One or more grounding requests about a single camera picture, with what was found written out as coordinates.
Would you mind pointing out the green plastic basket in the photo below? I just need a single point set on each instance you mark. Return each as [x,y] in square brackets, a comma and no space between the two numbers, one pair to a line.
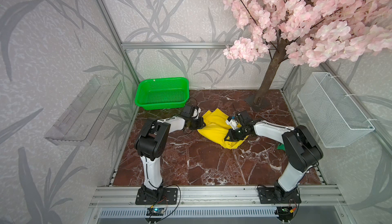
[164,93]

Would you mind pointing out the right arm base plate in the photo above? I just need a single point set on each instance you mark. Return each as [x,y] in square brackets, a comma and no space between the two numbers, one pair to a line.
[276,195]

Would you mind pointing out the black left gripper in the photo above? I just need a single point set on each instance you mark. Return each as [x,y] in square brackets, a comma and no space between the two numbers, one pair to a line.
[199,126]

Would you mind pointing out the artificial cherry blossom tree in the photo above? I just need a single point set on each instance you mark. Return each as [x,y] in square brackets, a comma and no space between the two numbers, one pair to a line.
[308,32]

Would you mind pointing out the clear acrylic wall shelf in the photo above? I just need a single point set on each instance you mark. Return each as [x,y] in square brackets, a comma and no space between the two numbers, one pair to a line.
[82,120]

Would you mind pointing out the aluminium front rail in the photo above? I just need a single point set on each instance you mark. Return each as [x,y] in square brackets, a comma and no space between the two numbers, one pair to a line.
[214,196]

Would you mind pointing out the right circuit board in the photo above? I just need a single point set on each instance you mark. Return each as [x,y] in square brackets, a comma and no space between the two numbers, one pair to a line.
[286,211]

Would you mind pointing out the aluminium frame post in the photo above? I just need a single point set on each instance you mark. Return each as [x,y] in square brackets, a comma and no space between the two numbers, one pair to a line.
[117,41]

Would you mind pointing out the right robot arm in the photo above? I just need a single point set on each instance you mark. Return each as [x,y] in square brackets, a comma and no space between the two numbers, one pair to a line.
[302,150]

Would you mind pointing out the white wire mesh basket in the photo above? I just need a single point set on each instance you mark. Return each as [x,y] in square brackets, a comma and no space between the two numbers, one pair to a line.
[337,119]

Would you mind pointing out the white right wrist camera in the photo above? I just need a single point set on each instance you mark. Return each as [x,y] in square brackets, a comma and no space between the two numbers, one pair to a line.
[232,122]

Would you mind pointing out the yellow shorts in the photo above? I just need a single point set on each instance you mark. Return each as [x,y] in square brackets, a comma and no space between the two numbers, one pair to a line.
[216,129]

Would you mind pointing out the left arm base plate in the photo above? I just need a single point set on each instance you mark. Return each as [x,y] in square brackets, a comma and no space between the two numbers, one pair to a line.
[161,196]

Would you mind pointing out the small green object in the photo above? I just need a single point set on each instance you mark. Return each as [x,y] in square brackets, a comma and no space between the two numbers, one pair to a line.
[281,147]

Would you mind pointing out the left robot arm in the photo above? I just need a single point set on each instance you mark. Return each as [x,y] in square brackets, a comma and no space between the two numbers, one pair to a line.
[152,142]

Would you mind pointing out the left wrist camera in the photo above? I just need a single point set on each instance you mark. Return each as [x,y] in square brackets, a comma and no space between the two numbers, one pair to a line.
[197,111]

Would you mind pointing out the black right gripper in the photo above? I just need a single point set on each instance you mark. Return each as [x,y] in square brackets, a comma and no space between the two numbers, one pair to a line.
[230,133]

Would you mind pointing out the left green circuit board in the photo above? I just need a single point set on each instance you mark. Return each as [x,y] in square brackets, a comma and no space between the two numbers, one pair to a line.
[156,211]

